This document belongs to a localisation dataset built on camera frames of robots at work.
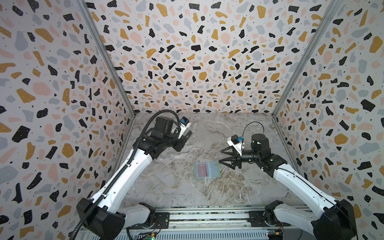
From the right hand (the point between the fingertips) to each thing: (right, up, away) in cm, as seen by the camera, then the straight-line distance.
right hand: (222, 154), depth 71 cm
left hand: (-18, +10, +2) cm, 21 cm away
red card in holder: (-10, -13, +19) cm, 25 cm away
